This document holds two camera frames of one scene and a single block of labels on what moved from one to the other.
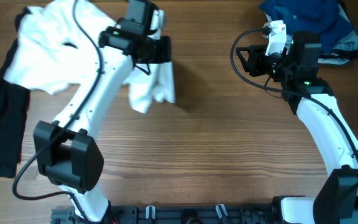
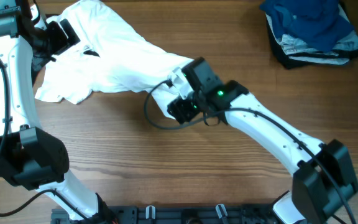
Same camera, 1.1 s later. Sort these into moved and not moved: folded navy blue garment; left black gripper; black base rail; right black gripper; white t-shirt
Moved: white t-shirt; right black gripper; left black gripper
Not moved: black base rail; folded navy blue garment
